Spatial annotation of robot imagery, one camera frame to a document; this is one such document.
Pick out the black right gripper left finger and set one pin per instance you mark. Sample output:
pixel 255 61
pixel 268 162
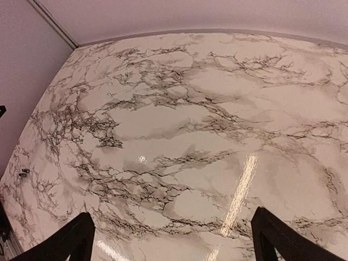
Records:
pixel 74 241

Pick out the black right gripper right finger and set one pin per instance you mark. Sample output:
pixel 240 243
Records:
pixel 271 235

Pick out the aluminium corner post left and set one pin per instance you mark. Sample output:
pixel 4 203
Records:
pixel 56 26

